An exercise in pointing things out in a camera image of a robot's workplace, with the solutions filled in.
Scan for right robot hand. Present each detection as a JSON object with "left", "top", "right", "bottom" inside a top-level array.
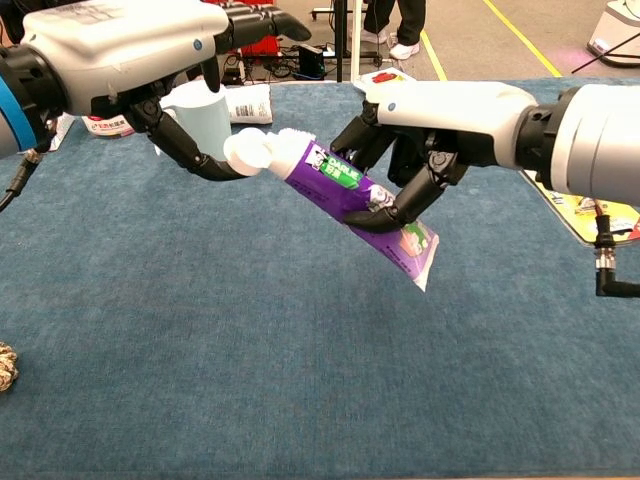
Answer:
[{"left": 329, "top": 79, "right": 539, "bottom": 235}]

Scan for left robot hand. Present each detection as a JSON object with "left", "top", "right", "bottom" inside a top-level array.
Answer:
[{"left": 22, "top": 0, "right": 312, "bottom": 182}]

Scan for purple toothpaste tube white cap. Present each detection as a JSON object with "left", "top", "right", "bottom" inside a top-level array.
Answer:
[{"left": 222, "top": 128, "right": 441, "bottom": 294}]

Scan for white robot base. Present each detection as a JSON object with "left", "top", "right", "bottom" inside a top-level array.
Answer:
[{"left": 585, "top": 0, "right": 640, "bottom": 69}]

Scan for white snack packet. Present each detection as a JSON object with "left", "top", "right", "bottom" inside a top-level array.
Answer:
[{"left": 352, "top": 68, "right": 419, "bottom": 94}]

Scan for clear plastic candy jar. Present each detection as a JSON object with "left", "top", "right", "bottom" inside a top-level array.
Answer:
[{"left": 81, "top": 113, "right": 136, "bottom": 139}]

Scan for person's legs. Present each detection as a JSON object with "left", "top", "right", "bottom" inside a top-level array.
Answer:
[{"left": 362, "top": 0, "right": 427, "bottom": 60}]

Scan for white blue milk carton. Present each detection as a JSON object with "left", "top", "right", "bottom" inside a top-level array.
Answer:
[{"left": 49, "top": 112, "right": 76, "bottom": 152}]

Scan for red cabinet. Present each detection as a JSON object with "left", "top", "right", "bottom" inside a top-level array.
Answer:
[{"left": 239, "top": 38, "right": 281, "bottom": 57}]

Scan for white bottle yellow cap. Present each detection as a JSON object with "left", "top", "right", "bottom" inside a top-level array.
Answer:
[{"left": 227, "top": 83, "right": 275, "bottom": 126}]

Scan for razor in yellow blister pack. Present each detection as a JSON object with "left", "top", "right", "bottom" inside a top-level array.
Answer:
[{"left": 519, "top": 169, "right": 640, "bottom": 246}]

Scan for blue carpet table mat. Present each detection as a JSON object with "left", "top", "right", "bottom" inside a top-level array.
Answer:
[{"left": 0, "top": 78, "right": 640, "bottom": 480}]

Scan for light blue handled cup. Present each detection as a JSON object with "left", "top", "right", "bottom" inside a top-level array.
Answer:
[{"left": 152, "top": 79, "right": 234, "bottom": 159}]

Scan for white upright post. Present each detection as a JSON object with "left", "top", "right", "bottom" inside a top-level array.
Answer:
[{"left": 349, "top": 0, "right": 364, "bottom": 84}]

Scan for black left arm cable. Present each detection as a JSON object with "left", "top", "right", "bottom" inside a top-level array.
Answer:
[{"left": 0, "top": 148, "right": 42, "bottom": 211}]

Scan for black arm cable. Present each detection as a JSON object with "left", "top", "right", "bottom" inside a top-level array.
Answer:
[
  {"left": 0, "top": 148, "right": 42, "bottom": 211},
  {"left": 593, "top": 199, "right": 640, "bottom": 299}
]

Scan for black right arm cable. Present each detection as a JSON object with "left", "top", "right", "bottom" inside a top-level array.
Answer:
[{"left": 593, "top": 199, "right": 640, "bottom": 299}]

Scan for beige braided rope bundle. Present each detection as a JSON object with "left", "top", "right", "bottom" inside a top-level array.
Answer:
[{"left": 0, "top": 341, "right": 20, "bottom": 394}]

